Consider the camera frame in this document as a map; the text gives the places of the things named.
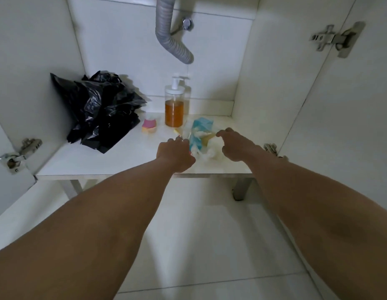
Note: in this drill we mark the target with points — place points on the white cabinet door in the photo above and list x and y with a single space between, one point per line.
346 115
9 171

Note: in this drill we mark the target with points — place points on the person's left hand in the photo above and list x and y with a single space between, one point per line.
174 156

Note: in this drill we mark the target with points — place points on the clear plastic bag blue contents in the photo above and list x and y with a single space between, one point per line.
201 134

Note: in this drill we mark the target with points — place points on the white sink cabinet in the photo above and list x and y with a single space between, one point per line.
124 53

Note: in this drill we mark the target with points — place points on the crumpled black garbage bag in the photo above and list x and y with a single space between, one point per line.
101 109

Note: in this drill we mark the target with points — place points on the metal water valve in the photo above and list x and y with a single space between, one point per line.
186 24

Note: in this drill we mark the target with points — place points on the pink sponge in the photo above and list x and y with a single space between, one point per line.
148 125

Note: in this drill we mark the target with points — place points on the metal cabinet hinge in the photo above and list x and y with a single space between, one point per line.
17 157
271 149
338 38

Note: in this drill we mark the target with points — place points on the person's left forearm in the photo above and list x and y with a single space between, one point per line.
87 228

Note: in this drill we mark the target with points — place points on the soap dispenser bottle orange liquid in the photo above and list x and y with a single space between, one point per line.
174 109

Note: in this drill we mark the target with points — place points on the metal cabinet leg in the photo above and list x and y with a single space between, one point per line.
242 189
71 188

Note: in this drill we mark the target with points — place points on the person's left fingers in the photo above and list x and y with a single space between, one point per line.
181 142

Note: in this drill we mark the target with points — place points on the person's right forearm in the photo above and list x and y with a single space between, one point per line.
321 221

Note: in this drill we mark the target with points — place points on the person's right hand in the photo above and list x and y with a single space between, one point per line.
238 146

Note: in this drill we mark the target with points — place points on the person's right fingers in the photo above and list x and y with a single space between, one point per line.
226 133

